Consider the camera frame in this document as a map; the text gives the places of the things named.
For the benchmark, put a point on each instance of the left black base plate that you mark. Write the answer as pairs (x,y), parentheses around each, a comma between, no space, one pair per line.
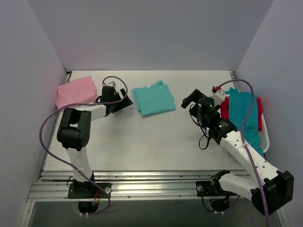
(77,193)

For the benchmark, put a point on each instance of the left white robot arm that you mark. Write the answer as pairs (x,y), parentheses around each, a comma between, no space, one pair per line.
(74,132)

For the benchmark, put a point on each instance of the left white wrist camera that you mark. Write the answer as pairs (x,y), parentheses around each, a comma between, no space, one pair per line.
(110,84)

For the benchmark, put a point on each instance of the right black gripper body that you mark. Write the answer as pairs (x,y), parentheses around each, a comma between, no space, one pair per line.
(193,101)

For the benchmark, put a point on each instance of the mint green t-shirt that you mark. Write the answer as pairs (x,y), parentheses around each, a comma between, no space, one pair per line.
(153,99)

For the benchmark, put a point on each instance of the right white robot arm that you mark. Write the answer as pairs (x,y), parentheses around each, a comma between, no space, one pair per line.
(269,189)

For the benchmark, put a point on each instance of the folded pink t-shirt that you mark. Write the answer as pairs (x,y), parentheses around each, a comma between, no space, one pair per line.
(82,90)

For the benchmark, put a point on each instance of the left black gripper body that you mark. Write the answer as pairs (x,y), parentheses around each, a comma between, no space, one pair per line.
(119,100)

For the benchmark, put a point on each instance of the red t-shirt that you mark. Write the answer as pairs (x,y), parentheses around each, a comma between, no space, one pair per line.
(225,111)

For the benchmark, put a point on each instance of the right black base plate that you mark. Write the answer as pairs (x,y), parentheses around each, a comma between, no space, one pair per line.
(206,189)

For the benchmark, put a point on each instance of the teal blue t-shirt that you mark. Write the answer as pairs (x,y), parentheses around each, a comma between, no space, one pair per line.
(243,112)

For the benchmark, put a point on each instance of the white laundry basket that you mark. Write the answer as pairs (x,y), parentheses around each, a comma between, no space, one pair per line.
(264,138)

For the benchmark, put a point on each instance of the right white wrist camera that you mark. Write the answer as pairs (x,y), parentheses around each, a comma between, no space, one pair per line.
(219,95)

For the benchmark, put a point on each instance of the aluminium rail frame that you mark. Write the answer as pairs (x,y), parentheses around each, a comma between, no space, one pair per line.
(152,163)

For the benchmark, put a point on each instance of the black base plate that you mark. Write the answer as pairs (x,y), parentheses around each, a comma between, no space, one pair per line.
(206,189)
(77,193)

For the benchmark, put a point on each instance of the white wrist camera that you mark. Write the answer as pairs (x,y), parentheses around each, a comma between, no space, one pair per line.
(110,84)
(219,95)

